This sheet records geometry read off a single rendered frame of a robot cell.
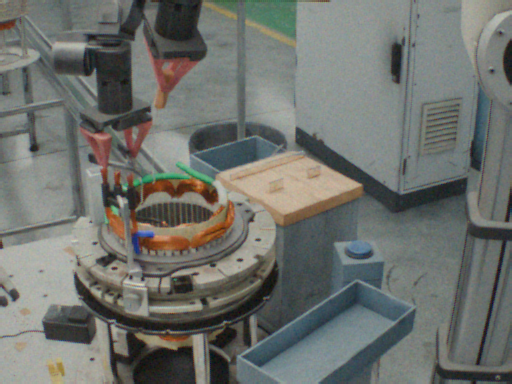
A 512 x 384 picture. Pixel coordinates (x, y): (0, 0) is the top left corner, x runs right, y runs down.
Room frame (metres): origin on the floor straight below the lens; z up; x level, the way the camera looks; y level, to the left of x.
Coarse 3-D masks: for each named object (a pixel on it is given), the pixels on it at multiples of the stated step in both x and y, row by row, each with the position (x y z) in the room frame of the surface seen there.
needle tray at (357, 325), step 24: (360, 288) 0.88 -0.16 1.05; (312, 312) 0.82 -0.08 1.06; (336, 312) 0.86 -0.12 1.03; (360, 312) 0.87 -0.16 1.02; (384, 312) 0.85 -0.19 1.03; (408, 312) 0.81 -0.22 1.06; (288, 336) 0.78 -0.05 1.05; (312, 336) 0.81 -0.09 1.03; (336, 336) 0.81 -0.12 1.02; (360, 336) 0.81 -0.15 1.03; (384, 336) 0.76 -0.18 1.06; (240, 360) 0.71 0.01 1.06; (264, 360) 0.75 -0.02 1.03; (288, 360) 0.76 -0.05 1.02; (312, 360) 0.76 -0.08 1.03; (336, 360) 0.75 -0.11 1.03; (360, 360) 0.73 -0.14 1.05
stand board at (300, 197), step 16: (304, 160) 1.32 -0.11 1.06; (224, 176) 1.24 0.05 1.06; (256, 176) 1.24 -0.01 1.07; (272, 176) 1.24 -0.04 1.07; (288, 176) 1.24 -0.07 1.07; (304, 176) 1.24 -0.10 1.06; (320, 176) 1.24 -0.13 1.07; (336, 176) 1.24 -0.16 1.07; (240, 192) 1.19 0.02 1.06; (256, 192) 1.18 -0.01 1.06; (272, 192) 1.18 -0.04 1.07; (288, 192) 1.18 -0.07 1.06; (304, 192) 1.18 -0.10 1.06; (320, 192) 1.18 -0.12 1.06; (336, 192) 1.18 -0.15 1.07; (352, 192) 1.19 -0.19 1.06; (272, 208) 1.12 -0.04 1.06; (288, 208) 1.12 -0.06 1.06; (304, 208) 1.12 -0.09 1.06; (320, 208) 1.14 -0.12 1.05; (288, 224) 1.10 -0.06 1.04
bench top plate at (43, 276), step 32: (0, 256) 1.41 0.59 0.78; (32, 256) 1.41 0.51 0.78; (64, 256) 1.41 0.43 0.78; (32, 288) 1.28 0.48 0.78; (64, 288) 1.28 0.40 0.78; (0, 320) 1.15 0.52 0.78; (32, 320) 1.16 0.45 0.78; (0, 352) 1.05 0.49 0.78; (32, 352) 1.05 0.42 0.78; (64, 352) 1.06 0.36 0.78
